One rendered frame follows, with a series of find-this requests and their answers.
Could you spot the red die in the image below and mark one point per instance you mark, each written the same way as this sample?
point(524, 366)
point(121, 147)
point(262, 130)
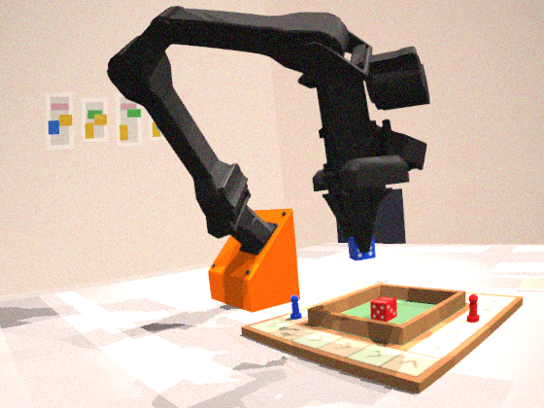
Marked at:
point(383, 309)

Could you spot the blue die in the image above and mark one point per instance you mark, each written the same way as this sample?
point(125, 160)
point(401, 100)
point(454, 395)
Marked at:
point(356, 255)

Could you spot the blue pawn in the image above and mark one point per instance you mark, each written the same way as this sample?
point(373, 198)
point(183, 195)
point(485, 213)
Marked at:
point(295, 308)

